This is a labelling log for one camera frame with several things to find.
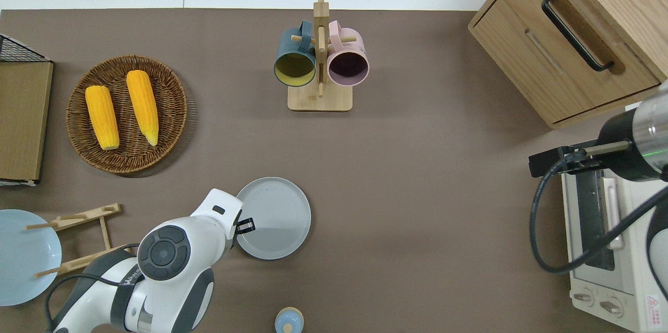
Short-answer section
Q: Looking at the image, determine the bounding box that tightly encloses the wooden mug tree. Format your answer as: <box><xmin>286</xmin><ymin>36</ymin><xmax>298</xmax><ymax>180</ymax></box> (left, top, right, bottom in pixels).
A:
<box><xmin>288</xmin><ymin>0</ymin><xmax>358</xmax><ymax>112</ymax></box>

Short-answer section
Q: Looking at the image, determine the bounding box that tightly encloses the wooden drawer cabinet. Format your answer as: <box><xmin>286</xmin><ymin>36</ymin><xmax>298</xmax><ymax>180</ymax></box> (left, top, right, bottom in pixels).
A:
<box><xmin>468</xmin><ymin>0</ymin><xmax>668</xmax><ymax>130</ymax></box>

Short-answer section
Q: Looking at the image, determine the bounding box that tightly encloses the black cabinet handle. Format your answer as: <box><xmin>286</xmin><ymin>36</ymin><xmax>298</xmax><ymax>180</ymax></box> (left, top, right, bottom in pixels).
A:
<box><xmin>541</xmin><ymin>0</ymin><xmax>615</xmax><ymax>73</ymax></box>

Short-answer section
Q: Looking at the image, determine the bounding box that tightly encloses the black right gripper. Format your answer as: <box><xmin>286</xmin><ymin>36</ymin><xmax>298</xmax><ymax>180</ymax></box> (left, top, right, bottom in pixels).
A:
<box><xmin>529</xmin><ymin>111</ymin><xmax>668</xmax><ymax>181</ymax></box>

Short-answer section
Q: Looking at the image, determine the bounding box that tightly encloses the blue dome bell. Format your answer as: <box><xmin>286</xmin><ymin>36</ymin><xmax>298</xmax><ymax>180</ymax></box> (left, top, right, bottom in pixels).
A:
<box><xmin>275</xmin><ymin>307</ymin><xmax>304</xmax><ymax>333</ymax></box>

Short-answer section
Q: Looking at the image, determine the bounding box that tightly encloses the brown wicker basket tray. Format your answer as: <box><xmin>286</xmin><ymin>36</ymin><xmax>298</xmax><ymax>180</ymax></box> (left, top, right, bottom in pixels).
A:
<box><xmin>66</xmin><ymin>55</ymin><xmax>188</xmax><ymax>174</ymax></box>

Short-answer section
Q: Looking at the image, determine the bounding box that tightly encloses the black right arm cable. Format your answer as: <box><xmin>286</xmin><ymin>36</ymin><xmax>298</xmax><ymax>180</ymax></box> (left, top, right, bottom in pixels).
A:
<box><xmin>530</xmin><ymin>158</ymin><xmax>668</xmax><ymax>275</ymax></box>

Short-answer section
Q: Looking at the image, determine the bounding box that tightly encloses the pink mug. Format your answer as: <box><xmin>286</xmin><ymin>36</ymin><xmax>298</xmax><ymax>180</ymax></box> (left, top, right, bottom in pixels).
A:
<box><xmin>327</xmin><ymin>20</ymin><xmax>370</xmax><ymax>87</ymax></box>

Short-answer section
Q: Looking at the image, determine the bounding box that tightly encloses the short blunt yellow corn cob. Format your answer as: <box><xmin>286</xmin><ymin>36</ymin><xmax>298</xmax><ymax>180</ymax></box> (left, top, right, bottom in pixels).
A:
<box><xmin>85</xmin><ymin>85</ymin><xmax>120</xmax><ymax>151</ymax></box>

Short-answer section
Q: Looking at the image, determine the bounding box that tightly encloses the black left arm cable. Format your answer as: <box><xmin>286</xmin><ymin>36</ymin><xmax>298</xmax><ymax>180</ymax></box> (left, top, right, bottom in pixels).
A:
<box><xmin>44</xmin><ymin>247</ymin><xmax>141</xmax><ymax>333</ymax></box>

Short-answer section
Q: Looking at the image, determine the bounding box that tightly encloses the wooden box shelf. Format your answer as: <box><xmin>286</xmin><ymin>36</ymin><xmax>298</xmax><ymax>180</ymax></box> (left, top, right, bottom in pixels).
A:
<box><xmin>0</xmin><ymin>61</ymin><xmax>54</xmax><ymax>183</ymax></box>

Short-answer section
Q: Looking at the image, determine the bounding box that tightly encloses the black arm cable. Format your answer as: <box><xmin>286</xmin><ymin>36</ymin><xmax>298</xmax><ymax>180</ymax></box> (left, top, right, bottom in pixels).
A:
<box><xmin>44</xmin><ymin>247</ymin><xmax>141</xmax><ymax>333</ymax></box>
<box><xmin>530</xmin><ymin>158</ymin><xmax>668</xmax><ymax>275</ymax></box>

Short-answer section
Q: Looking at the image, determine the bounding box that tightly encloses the right gripper brass rod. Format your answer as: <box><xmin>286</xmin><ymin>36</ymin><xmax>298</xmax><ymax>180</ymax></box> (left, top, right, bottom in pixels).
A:
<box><xmin>583</xmin><ymin>141</ymin><xmax>633</xmax><ymax>157</ymax></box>

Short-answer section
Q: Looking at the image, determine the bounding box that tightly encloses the white toaster oven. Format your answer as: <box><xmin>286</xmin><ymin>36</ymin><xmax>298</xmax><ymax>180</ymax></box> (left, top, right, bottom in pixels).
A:
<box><xmin>561</xmin><ymin>166</ymin><xmax>668</xmax><ymax>333</ymax></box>

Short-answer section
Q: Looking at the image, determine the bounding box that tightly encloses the wooden plate rack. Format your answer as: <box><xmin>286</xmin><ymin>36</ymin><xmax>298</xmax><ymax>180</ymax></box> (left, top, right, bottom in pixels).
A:
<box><xmin>25</xmin><ymin>203</ymin><xmax>126</xmax><ymax>278</ymax></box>

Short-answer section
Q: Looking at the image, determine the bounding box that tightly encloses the light blue plate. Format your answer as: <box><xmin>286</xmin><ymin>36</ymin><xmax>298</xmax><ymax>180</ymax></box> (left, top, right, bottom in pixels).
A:
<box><xmin>0</xmin><ymin>209</ymin><xmax>62</xmax><ymax>306</ymax></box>

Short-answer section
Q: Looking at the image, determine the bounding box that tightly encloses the brown table mat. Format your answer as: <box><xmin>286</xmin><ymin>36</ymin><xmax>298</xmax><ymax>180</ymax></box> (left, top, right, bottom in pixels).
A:
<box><xmin>0</xmin><ymin>8</ymin><xmax>668</xmax><ymax>333</ymax></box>

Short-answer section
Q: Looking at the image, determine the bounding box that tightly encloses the dark blue mug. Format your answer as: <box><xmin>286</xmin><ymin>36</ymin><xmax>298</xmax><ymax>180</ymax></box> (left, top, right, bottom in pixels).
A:
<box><xmin>273</xmin><ymin>20</ymin><xmax>317</xmax><ymax>87</ymax></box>

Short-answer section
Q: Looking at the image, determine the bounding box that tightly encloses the gray round plate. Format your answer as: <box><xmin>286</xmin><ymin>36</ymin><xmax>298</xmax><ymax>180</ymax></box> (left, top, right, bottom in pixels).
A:
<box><xmin>235</xmin><ymin>176</ymin><xmax>312</xmax><ymax>260</ymax></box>

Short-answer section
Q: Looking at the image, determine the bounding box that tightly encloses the wire basket with white liner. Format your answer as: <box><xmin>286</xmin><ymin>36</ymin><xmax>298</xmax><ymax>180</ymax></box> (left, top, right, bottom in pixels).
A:
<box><xmin>0</xmin><ymin>34</ymin><xmax>54</xmax><ymax>187</ymax></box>

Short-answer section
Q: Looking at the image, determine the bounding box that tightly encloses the long pointed yellow corn cob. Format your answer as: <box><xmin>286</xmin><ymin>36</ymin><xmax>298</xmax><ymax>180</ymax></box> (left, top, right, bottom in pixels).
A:
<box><xmin>126</xmin><ymin>69</ymin><xmax>160</xmax><ymax>147</ymax></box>

